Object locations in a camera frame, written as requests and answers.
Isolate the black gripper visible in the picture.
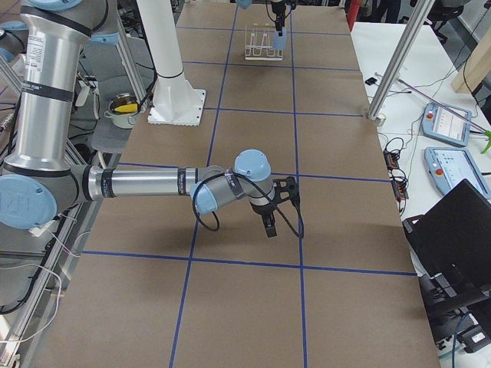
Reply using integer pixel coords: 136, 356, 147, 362
270, 0, 294, 37
249, 199, 277, 238

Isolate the small black phone device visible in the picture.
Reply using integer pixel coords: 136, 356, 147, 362
364, 77, 377, 85

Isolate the orange black usb hub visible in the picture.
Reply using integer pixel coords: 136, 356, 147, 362
384, 151, 400, 170

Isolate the white pot with yellow item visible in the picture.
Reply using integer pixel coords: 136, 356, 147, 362
104, 94, 139, 130

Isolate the black laptop computer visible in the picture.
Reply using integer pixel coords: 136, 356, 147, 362
401, 178, 491, 292

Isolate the blue teach pendant near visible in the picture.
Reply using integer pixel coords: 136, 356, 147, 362
424, 147, 490, 199

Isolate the blue teach pendant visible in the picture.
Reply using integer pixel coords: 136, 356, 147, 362
421, 102, 470, 147
424, 147, 490, 199

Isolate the blue teach pendant far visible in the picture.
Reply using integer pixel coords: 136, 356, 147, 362
421, 102, 470, 147

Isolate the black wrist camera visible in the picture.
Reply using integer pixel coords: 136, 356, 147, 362
273, 176, 301, 209

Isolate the white wire cup holder rack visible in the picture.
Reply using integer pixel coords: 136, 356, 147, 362
244, 23, 285, 61

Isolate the black camera cable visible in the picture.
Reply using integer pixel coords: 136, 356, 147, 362
191, 172, 305, 241

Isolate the aluminium frame post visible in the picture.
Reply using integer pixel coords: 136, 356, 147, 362
367, 0, 435, 127

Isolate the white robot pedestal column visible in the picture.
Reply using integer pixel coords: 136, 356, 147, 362
137, 0, 206, 127

